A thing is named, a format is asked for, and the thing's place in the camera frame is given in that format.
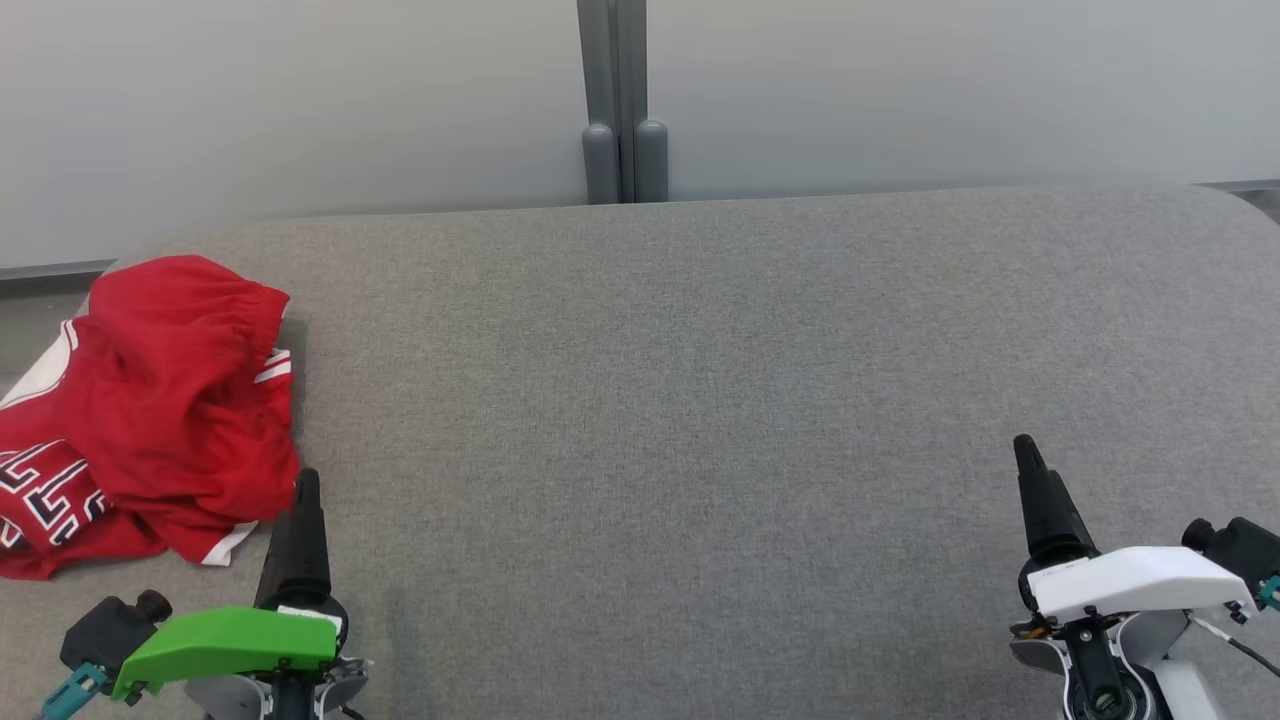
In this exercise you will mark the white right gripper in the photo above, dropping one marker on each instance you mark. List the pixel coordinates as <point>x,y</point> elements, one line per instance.
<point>1140,582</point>

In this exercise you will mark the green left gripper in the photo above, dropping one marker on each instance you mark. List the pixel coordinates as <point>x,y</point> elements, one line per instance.
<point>220,645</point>

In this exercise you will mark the red shorts white trim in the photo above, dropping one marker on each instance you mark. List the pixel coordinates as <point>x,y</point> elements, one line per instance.
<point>180,400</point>

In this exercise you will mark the red jersey white sleeves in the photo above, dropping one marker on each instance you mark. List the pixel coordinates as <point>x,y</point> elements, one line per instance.
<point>40,500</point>

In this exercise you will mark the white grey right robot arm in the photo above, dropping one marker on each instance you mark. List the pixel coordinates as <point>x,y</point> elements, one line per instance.
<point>1110,680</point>

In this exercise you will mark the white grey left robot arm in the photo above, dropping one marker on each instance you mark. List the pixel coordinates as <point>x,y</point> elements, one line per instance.
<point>235,700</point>

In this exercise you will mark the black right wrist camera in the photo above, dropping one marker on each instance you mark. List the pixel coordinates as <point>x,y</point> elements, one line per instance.
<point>1240,550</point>

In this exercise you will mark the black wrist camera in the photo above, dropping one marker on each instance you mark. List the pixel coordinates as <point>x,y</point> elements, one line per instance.
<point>1240,550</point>
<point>112,628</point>

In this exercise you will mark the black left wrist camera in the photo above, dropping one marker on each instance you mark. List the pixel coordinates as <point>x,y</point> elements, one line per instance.
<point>112,628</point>

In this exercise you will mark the grey partition post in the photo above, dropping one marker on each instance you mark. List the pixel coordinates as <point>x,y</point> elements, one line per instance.
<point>615,100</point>

